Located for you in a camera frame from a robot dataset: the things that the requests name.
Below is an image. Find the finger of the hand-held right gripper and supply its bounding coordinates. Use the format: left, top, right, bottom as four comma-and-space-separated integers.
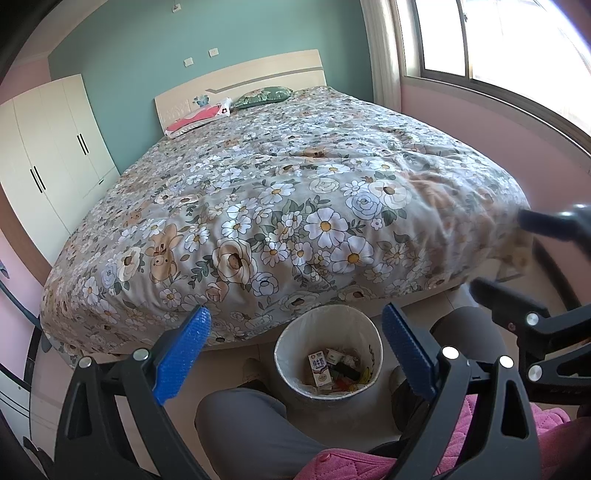
518, 203, 591, 243
470, 277, 591, 408

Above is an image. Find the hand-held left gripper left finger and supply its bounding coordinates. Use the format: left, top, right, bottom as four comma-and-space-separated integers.
53, 305, 213, 480

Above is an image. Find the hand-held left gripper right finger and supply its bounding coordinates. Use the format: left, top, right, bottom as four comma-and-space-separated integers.
381, 302, 541, 480

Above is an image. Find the blue and white milk carton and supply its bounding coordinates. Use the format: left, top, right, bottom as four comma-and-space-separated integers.
308, 352, 332, 387

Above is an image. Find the white waste bin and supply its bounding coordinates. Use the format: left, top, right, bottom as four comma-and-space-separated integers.
274, 305, 384, 416

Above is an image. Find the pink quilted jacket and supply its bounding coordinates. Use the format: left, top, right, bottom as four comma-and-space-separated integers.
295, 392, 573, 480

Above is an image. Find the person's left leg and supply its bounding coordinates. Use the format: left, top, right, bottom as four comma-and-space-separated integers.
194, 388, 370, 480

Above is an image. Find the bed with floral duvet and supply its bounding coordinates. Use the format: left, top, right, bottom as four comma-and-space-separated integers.
39, 85, 532, 365

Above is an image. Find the window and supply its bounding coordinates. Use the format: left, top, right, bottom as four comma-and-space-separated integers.
392, 0, 591, 139

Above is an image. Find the white curtain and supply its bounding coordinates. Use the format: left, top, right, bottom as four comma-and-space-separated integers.
360, 0, 403, 112

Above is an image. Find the pink and white pillow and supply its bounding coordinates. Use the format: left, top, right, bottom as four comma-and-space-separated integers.
165, 98, 232, 138

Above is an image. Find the white wardrobe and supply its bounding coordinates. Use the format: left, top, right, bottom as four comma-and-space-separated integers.
0, 74, 122, 271

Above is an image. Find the green floral pillow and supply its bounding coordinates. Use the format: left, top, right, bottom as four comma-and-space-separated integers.
231, 87, 294, 110

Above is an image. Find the cream wooden bed headboard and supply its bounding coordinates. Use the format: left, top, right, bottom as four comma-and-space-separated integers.
154, 49, 328, 137

